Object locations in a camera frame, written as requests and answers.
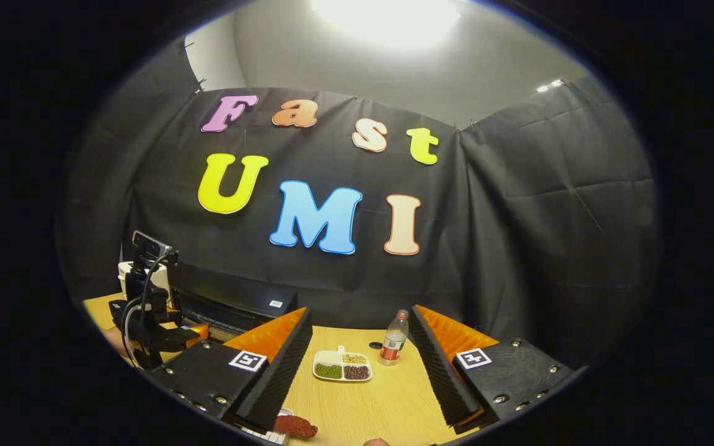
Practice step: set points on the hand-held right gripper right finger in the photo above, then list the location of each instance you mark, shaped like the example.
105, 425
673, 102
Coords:
440, 371

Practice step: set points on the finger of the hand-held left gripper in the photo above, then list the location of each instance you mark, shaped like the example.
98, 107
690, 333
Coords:
196, 333

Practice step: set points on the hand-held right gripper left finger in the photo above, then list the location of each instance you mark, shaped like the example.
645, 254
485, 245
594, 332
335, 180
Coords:
279, 378

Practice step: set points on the reddish brown food piece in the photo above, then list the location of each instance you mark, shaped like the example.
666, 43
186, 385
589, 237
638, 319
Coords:
295, 426

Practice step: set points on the black electric oven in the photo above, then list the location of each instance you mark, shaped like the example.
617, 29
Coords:
233, 291

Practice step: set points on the green beans pile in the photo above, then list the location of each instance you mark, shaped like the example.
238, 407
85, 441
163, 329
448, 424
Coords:
328, 371

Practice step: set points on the clear plastic water bottle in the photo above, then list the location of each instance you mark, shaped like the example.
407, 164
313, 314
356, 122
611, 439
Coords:
394, 341

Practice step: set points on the white divided plate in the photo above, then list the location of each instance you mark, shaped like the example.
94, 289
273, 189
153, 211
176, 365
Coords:
332, 358

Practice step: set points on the pale yellow grains pile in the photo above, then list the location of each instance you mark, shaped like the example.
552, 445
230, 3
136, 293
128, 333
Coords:
354, 358

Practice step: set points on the dark red beans pile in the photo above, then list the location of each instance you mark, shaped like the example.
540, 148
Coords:
357, 372

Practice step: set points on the pinkish brown rounded object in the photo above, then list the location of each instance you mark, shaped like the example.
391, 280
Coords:
377, 442

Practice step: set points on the black backdrop cloth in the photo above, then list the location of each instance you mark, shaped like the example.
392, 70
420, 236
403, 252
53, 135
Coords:
518, 217

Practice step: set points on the small ceiling light panel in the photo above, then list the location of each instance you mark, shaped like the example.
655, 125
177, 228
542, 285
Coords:
549, 85

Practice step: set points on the large ceiling light panel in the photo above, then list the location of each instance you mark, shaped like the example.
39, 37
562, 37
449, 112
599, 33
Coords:
388, 21

